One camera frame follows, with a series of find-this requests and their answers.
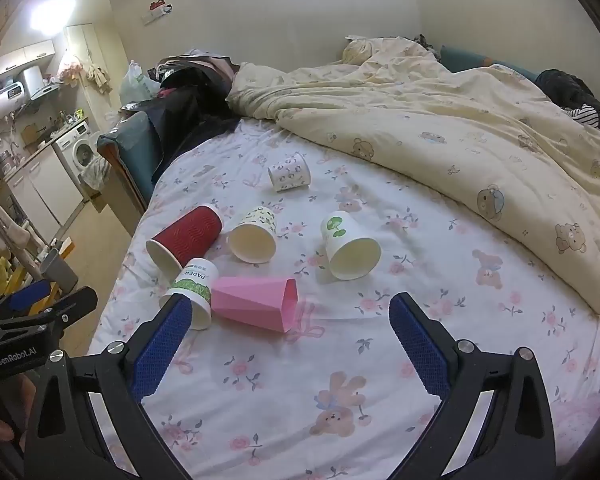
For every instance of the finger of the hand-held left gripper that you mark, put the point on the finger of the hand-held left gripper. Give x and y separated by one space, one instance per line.
72 302
27 293

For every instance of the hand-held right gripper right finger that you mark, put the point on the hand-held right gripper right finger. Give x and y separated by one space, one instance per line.
420 352

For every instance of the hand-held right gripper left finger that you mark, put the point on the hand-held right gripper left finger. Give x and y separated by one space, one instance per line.
162 347

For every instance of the pink faceted paper cup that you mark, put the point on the pink faceted paper cup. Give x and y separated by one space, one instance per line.
250 304

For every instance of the white cup with green label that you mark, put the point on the white cup with green label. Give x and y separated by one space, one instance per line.
196 279

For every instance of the red ribbed paper cup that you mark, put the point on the red ribbed paper cup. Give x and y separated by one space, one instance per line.
190 232

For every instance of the white cup with leaf logo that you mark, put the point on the white cup with leaf logo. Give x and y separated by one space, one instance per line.
345 241

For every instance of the white cup with green pattern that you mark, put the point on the white cup with green pattern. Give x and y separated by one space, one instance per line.
252 242

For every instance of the white cup with paw print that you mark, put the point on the white cup with paw print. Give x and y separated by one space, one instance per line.
290 172

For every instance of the person's left hand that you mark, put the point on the person's left hand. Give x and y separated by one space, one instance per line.
0 422

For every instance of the yellow wooden stool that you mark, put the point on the yellow wooden stool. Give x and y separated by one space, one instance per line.
0 277

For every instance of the grey bin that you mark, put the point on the grey bin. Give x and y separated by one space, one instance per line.
60 271

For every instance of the light hanging cloth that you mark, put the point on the light hanging cloth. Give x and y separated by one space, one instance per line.
0 225

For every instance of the white base cabinet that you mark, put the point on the white base cabinet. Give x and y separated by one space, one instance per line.
40 187

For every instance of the floral bedsheet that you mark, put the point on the floral bedsheet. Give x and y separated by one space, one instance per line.
280 385

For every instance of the clear plastic bag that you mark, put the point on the clear plastic bag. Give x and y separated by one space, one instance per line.
94 174

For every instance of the white washing machine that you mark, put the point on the white washing machine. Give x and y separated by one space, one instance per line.
82 152

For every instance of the white water heater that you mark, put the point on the white water heater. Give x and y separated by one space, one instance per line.
10 97

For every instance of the beige hanging towel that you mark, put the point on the beige hanging towel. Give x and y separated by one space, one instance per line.
99 77

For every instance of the white plastic bag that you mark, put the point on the white plastic bag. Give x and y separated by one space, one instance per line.
136 84

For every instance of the cream bear print duvet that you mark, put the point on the cream bear print duvet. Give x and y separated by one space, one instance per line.
430 125

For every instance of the dark clothes pile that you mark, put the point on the dark clothes pile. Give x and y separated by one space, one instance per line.
190 105

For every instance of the pink hanging bag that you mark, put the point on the pink hanging bag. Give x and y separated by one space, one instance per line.
70 67

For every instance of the tall white cabinet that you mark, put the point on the tall white cabinet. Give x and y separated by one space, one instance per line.
86 60

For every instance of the ceiling light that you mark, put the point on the ceiling light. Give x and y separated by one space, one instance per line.
52 14

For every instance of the striped garment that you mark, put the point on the striped garment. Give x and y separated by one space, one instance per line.
585 115

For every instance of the teal headboard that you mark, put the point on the teal headboard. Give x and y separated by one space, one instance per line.
472 60

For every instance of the dark cloth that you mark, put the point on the dark cloth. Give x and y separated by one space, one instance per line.
567 87

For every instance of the teal bed frame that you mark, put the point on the teal bed frame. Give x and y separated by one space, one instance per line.
129 146

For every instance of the white wall cabinets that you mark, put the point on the white wall cabinets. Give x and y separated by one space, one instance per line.
22 57

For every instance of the wall hook with red item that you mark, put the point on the wall hook with red item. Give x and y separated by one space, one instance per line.
157 10

